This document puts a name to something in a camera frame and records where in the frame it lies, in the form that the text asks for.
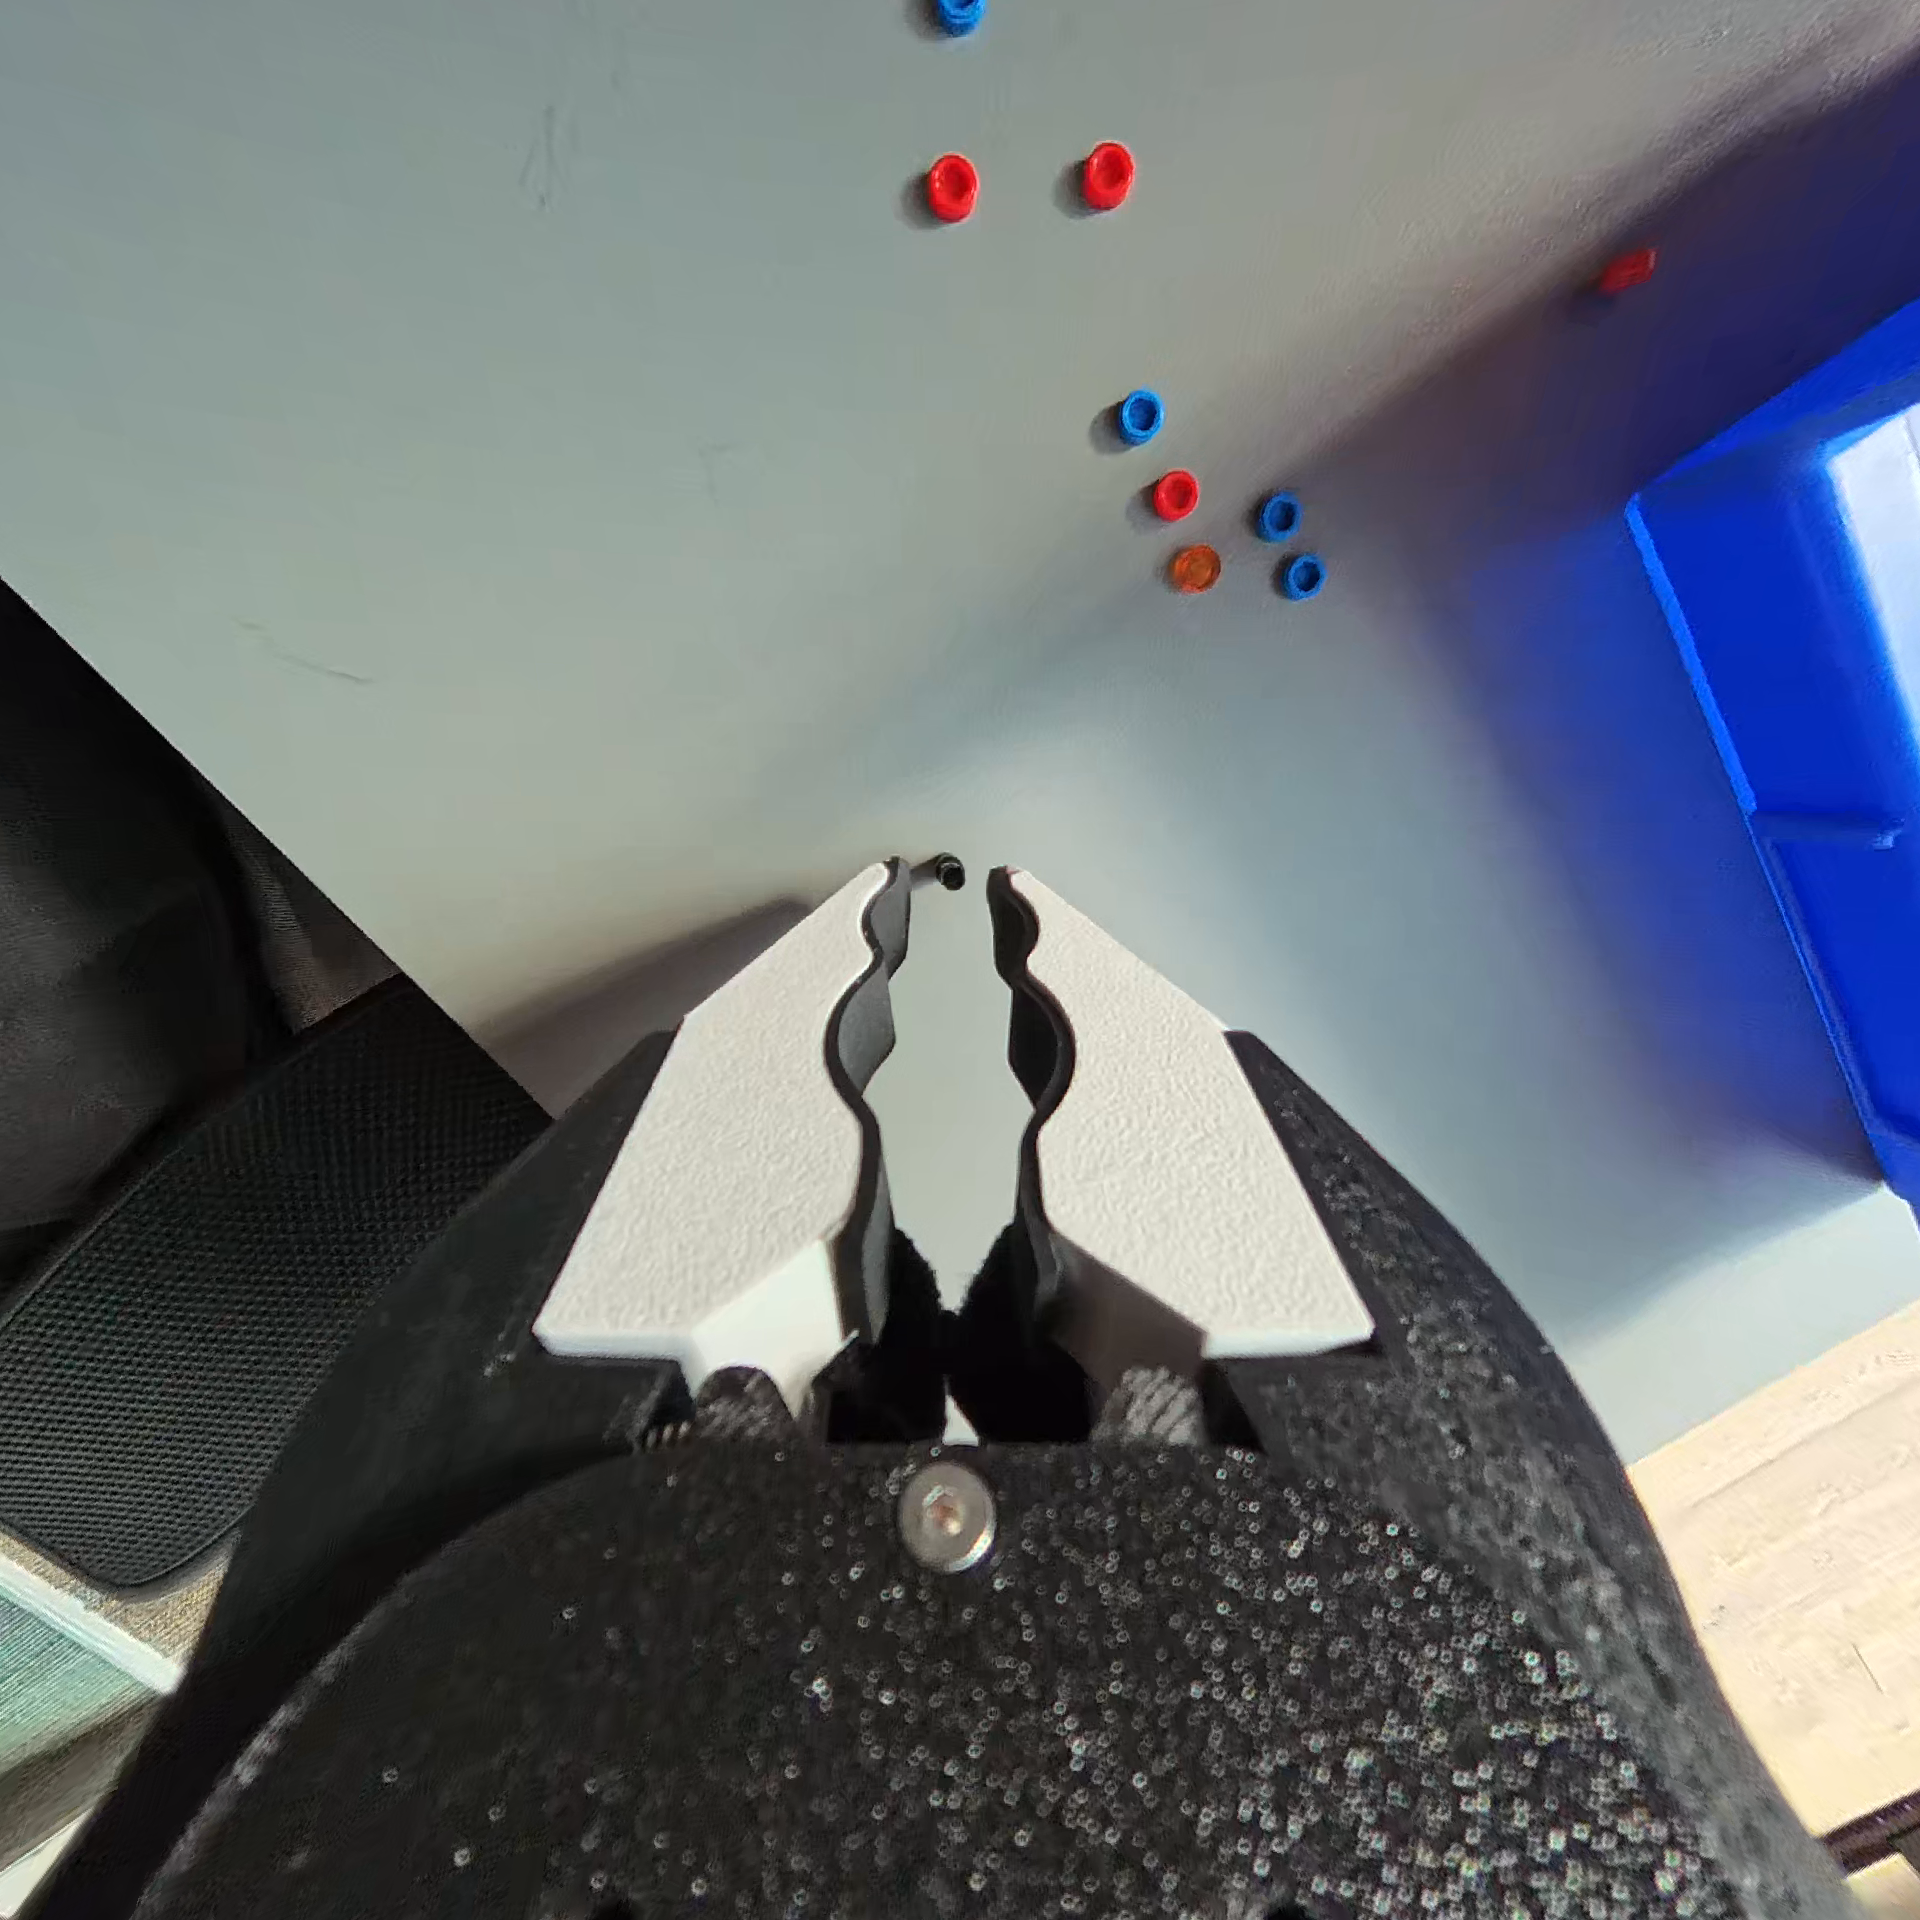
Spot scattered coloured round lego studs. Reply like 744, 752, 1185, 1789
928, 0, 1662, 605

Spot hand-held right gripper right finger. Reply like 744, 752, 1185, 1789
985, 861, 1377, 1397

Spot blue plastic bin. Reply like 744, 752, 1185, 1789
1623, 293, 1920, 1217

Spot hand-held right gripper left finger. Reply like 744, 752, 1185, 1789
532, 858, 917, 1419

